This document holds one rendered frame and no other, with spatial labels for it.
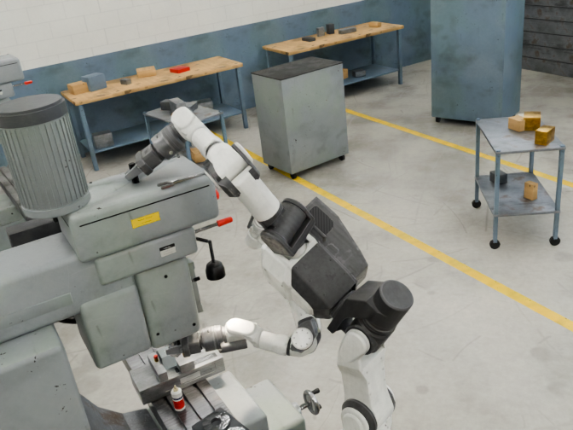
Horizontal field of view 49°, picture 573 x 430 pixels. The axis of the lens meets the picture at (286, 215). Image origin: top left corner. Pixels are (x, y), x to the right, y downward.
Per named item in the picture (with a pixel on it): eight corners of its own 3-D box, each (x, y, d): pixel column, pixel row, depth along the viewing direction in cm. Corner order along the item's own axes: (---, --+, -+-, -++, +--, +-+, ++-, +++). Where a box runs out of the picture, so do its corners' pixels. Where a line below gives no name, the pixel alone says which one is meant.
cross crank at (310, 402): (313, 400, 288) (311, 380, 283) (327, 415, 279) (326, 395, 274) (283, 415, 282) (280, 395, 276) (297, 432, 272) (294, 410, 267)
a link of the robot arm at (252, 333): (229, 315, 233) (263, 323, 230) (232, 329, 240) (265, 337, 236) (222, 329, 229) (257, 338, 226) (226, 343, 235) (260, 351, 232)
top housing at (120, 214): (192, 194, 230) (183, 152, 223) (222, 217, 210) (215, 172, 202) (61, 235, 211) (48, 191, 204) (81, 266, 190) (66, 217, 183)
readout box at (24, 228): (75, 258, 242) (60, 209, 233) (81, 267, 235) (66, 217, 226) (21, 276, 234) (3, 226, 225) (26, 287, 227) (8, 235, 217)
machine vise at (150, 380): (211, 351, 271) (207, 330, 266) (225, 370, 258) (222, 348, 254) (132, 384, 257) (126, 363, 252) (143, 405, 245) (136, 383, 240)
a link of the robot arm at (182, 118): (184, 135, 205) (200, 151, 196) (166, 117, 199) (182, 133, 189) (199, 120, 206) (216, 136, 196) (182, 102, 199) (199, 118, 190)
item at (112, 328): (130, 316, 233) (115, 255, 222) (153, 350, 214) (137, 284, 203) (79, 337, 225) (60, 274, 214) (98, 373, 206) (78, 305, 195)
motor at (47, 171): (82, 186, 206) (55, 89, 192) (98, 205, 190) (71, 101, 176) (18, 204, 197) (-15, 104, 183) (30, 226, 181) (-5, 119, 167)
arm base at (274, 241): (321, 226, 204) (292, 216, 210) (310, 203, 194) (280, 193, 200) (297, 264, 199) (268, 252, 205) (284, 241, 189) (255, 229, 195)
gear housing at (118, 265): (173, 228, 230) (168, 202, 226) (199, 252, 211) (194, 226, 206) (82, 258, 216) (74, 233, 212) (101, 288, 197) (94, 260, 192)
